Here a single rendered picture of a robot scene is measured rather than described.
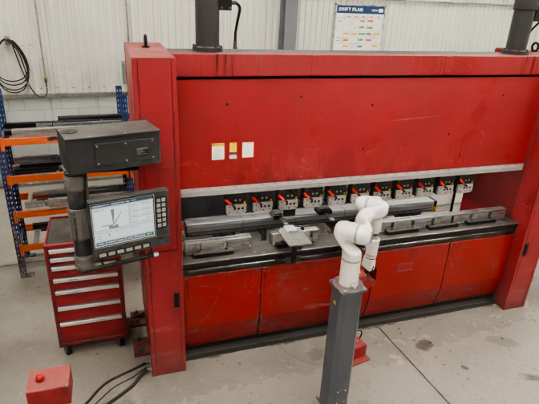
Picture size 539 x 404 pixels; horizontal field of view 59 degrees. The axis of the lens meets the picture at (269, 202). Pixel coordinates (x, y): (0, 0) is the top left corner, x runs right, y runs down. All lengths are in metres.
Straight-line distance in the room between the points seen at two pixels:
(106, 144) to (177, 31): 4.76
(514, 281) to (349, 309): 2.28
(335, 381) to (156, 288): 1.36
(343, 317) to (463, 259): 1.78
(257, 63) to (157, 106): 0.72
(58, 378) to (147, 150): 1.27
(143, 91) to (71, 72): 4.34
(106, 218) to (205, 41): 1.27
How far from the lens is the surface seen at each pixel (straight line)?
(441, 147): 4.09
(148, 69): 2.90
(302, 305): 3.99
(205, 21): 3.20
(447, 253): 4.46
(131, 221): 2.83
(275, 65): 3.26
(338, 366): 3.38
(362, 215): 3.03
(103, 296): 3.87
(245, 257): 3.56
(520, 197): 4.79
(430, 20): 9.20
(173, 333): 3.67
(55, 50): 7.16
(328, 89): 3.45
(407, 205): 4.49
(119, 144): 2.68
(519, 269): 4.99
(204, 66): 3.14
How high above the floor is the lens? 2.66
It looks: 23 degrees down
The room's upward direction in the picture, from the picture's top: 3 degrees clockwise
